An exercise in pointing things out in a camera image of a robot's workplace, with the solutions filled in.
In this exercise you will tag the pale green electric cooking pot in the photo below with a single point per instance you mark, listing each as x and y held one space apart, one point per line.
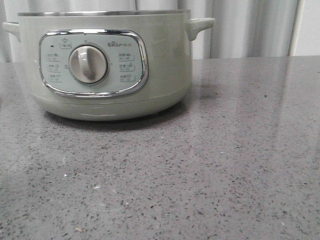
149 55

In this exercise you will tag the grey white pot dial knob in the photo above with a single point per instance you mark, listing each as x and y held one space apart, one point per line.
88 64

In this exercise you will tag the white pleated curtain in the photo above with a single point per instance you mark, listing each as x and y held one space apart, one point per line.
244 28

